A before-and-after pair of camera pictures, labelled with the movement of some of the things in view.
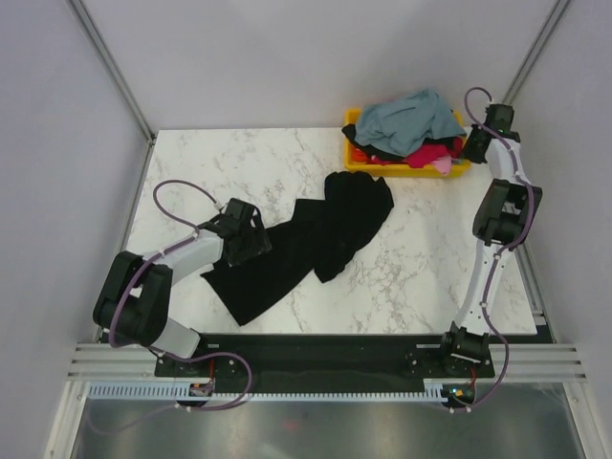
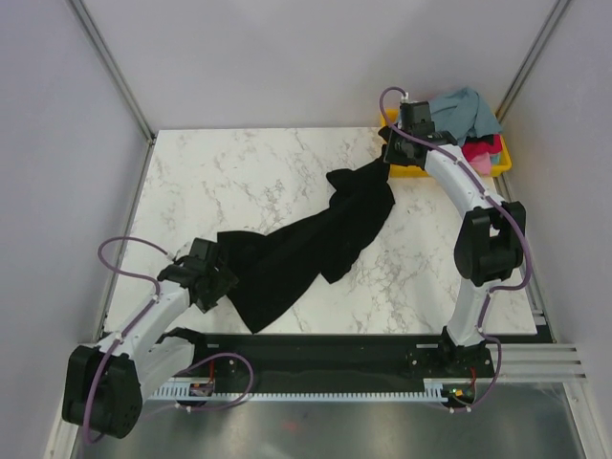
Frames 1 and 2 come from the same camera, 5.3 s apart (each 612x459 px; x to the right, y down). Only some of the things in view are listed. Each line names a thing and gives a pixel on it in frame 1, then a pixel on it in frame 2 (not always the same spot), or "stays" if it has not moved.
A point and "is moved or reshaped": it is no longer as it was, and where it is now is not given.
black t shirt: (325, 235) is moved or reshaped
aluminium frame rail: (510, 360) stays
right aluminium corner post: (535, 53) stays
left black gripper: (260, 244) → (226, 281)
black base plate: (327, 363) stays
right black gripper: (469, 153) → (391, 157)
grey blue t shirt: (400, 126) → (464, 114)
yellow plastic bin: (351, 116) → (391, 119)
